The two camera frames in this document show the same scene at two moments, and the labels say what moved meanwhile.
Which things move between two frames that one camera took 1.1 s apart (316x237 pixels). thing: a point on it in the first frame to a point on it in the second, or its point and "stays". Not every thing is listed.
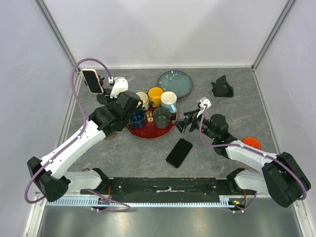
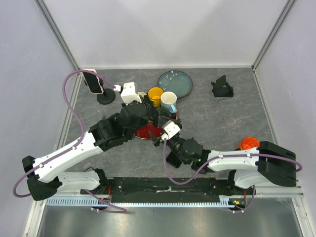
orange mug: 252,141 stays
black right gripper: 182,124 to 155,140
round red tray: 150,132 stays
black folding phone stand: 221,88 stays
